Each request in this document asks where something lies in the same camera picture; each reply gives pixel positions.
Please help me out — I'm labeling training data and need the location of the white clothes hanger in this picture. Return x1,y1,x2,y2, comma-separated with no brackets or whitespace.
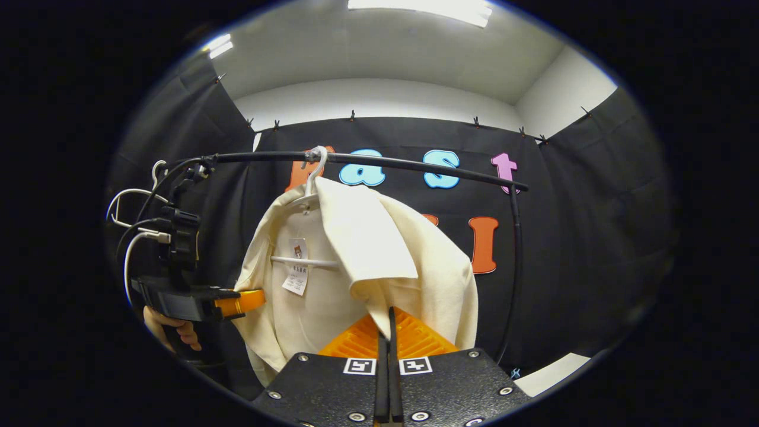
271,146,340,269
107,160,173,232

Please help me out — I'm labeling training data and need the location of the white cable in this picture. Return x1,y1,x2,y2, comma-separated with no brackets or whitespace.
123,230,173,307

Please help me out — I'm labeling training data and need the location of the ceiling light panel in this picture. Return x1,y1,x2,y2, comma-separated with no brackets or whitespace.
347,0,494,28
202,33,234,60

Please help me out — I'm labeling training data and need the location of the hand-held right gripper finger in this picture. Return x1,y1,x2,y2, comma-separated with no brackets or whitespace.
252,314,391,427
388,306,531,427

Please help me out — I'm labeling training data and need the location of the cream button shirt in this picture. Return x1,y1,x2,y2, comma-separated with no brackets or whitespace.
231,177,480,386

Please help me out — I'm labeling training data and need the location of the black cable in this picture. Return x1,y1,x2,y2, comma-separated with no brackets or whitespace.
135,155,215,223

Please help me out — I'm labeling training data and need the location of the black backdrop cloth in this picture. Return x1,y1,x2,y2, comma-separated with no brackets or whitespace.
104,56,677,386

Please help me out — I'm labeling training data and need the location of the black clothes rack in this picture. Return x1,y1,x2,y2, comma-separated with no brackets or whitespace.
160,151,530,365

